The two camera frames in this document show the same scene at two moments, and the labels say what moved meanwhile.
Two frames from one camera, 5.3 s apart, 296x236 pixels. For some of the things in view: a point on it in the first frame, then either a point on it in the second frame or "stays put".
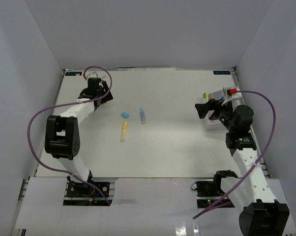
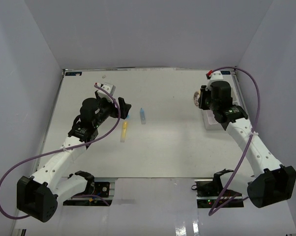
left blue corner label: (73, 73) stays put
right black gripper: (203, 109) to (203, 93)
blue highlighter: (142, 116) stays put
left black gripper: (107, 98) to (124, 108)
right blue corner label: (221, 72) stays put
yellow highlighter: (124, 132) stays put
